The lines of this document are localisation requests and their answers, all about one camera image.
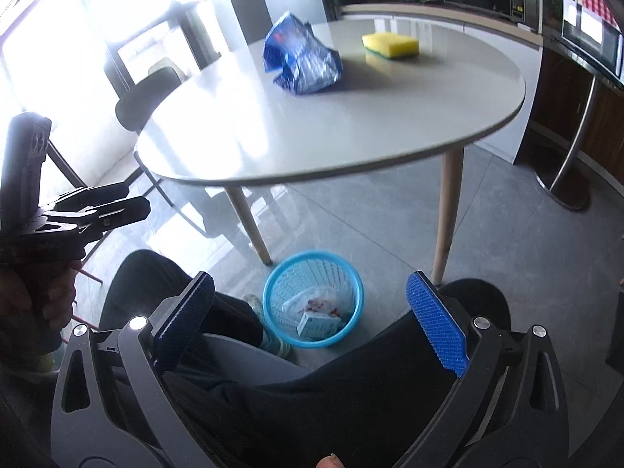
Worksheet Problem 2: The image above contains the white plastic bag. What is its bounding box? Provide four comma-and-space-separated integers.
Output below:
281, 285, 345, 321

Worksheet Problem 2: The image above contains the white blue HP box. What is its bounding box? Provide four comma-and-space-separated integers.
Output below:
296, 312, 342, 340

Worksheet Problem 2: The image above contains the blue plastic snack bag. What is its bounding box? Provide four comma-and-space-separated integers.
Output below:
262, 12, 343, 95

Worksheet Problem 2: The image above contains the person's left hand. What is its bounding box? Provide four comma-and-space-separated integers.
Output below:
1, 260, 83, 332

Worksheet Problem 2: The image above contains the green white sneaker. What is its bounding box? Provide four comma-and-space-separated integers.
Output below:
242, 294, 291, 359

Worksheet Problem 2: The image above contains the dark green chair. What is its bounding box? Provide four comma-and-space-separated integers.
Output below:
45, 64, 206, 235

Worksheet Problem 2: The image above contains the red snack wrapper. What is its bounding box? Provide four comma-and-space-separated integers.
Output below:
303, 297, 340, 316

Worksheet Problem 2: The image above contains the blue plastic waste basket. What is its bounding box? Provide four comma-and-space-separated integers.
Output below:
262, 250, 365, 349

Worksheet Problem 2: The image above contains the chrome bar table stand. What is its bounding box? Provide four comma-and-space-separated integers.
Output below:
535, 75, 600, 211

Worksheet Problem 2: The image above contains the round white table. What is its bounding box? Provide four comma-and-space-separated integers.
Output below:
135, 19, 526, 282

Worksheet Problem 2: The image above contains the yellow green sponge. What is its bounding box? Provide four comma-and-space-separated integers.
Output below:
362, 32, 420, 59

